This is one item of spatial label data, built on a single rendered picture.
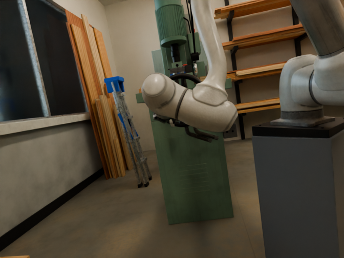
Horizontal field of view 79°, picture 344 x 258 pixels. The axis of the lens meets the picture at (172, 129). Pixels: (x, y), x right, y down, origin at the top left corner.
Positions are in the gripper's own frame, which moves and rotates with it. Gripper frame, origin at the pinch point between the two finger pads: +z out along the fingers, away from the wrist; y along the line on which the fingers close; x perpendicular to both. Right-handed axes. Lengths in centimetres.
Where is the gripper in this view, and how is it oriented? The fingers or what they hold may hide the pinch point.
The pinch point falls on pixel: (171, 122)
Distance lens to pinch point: 97.8
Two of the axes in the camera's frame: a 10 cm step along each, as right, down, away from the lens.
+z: 1.1, 2.2, 9.7
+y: -9.9, 1.4, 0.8
